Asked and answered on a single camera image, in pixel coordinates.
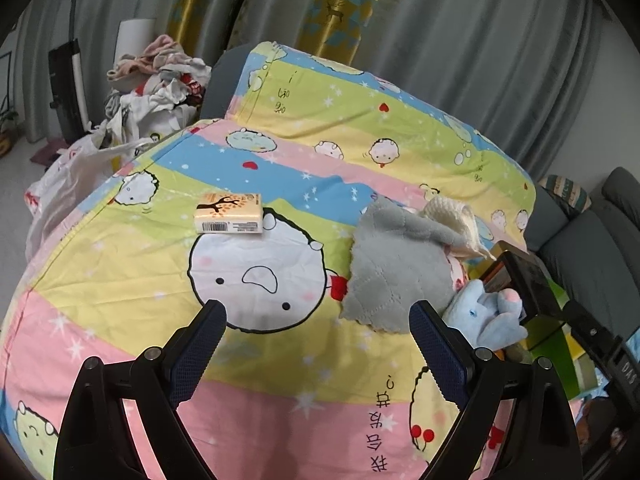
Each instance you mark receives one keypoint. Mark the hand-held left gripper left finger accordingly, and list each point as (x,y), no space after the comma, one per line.
(196,346)

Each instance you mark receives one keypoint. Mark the striped cushion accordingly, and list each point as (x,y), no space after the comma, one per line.
(567,195)

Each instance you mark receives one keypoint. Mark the cartoon printed bedsheet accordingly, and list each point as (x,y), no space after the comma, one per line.
(280,160)

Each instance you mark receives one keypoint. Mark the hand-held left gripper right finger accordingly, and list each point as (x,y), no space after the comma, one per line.
(441,351)

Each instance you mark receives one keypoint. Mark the cream orange tissue packet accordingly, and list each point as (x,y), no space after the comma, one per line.
(230,212)

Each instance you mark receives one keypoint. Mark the green storage box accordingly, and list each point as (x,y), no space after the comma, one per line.
(552,352)

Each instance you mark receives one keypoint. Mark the white plastic bag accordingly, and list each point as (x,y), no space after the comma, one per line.
(70,185)

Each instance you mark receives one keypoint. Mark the potted plant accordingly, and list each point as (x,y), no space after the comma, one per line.
(7,130)

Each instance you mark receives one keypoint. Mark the white cylinder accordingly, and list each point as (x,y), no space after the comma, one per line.
(134,42)

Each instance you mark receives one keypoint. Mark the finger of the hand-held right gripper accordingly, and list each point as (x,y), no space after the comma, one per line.
(592,331)

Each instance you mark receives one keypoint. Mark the blue plush toy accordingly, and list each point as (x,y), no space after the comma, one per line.
(480,315)

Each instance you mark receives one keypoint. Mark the black flat box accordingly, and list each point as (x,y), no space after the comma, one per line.
(532,285)

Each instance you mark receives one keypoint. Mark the dark purple cloth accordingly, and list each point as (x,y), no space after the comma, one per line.
(50,152)

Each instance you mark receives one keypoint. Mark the grey quilted cloth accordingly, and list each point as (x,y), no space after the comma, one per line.
(390,265)

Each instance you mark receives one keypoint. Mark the black floor stand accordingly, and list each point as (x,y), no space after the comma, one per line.
(67,90)

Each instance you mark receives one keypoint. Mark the cream knitted cloth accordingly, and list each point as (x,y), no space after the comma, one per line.
(465,227)

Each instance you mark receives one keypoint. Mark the red white cloth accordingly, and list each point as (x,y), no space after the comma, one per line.
(457,271)

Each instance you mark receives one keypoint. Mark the grey curtain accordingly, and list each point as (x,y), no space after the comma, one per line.
(475,60)

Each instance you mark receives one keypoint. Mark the pile of clothes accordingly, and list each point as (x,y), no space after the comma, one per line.
(155,80)

